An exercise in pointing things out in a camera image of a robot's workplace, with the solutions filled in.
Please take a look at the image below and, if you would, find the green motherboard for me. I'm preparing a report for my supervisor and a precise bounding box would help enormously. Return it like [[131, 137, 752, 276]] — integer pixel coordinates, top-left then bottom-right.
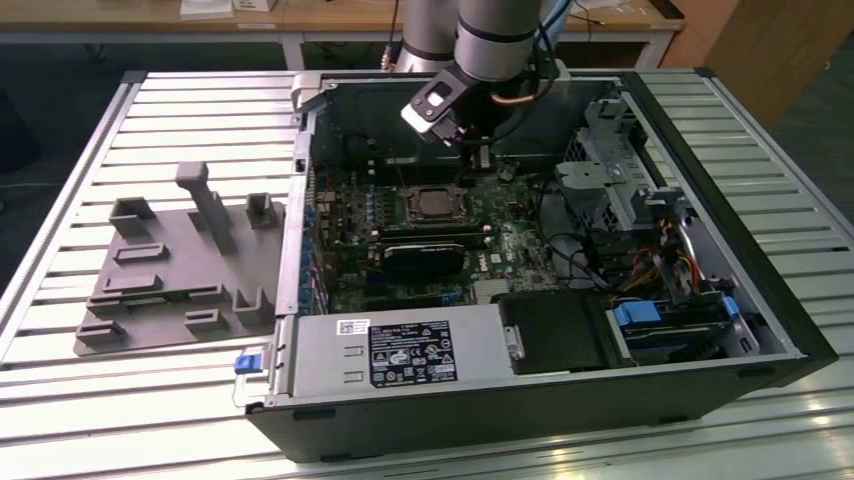
[[303, 158, 568, 316]]

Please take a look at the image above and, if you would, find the black drive box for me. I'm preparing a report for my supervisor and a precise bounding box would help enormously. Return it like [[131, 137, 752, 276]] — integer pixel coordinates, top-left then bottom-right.
[[496, 291, 632, 376]]

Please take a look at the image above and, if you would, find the yellow wire bundle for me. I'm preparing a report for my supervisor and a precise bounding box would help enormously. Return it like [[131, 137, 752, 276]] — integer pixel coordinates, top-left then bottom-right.
[[622, 248, 670, 294]]

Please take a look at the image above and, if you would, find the grey power supply unit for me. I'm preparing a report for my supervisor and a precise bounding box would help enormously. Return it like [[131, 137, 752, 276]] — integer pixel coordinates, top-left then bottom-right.
[[291, 305, 519, 399]]

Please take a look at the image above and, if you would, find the wooden desk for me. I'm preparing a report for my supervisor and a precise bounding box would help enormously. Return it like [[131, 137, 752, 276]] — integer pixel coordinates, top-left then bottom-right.
[[0, 0, 688, 71]]

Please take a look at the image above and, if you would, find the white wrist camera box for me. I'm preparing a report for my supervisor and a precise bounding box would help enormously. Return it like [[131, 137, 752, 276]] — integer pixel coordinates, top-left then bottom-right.
[[399, 69, 474, 147]]

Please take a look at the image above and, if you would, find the metal disk bay cage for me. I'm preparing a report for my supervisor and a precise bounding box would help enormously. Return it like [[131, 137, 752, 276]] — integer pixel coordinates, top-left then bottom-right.
[[551, 97, 692, 234]]

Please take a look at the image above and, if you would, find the black RAM slot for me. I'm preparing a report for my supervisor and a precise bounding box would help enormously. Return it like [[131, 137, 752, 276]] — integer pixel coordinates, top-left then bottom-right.
[[383, 155, 463, 169], [379, 233, 487, 247], [378, 225, 486, 237], [398, 168, 463, 184]]

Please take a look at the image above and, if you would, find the black PC case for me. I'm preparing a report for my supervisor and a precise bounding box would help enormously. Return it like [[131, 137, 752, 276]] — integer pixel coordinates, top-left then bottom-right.
[[243, 68, 839, 464]]

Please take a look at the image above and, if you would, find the grey parts rack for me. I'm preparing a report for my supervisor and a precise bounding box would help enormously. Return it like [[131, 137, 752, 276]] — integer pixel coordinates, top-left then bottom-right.
[[72, 161, 289, 357]]

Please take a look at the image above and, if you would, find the blue disk carrier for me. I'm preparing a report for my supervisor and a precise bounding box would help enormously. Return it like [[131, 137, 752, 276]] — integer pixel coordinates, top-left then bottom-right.
[[610, 298, 663, 329]]

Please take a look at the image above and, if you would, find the wooden cabinet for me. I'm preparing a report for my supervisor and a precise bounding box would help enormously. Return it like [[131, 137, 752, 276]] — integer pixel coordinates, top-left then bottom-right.
[[659, 0, 854, 132]]

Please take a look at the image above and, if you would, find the black graphics card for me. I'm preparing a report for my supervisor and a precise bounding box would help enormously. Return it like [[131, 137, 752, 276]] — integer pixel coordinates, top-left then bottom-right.
[[380, 240, 470, 279]]

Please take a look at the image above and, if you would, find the orange wire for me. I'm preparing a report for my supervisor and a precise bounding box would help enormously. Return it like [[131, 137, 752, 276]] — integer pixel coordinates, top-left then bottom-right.
[[676, 247, 704, 294]]

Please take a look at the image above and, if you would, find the silver CPU plate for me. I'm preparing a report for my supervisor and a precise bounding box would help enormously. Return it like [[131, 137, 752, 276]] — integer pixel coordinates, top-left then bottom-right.
[[411, 189, 460, 218]]

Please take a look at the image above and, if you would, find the CPU socket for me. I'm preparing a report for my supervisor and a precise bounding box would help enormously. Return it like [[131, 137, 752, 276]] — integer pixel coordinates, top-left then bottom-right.
[[399, 185, 472, 226]]

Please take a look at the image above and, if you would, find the small silver heatsink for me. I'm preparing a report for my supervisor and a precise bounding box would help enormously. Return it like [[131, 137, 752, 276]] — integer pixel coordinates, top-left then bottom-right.
[[475, 279, 515, 303]]

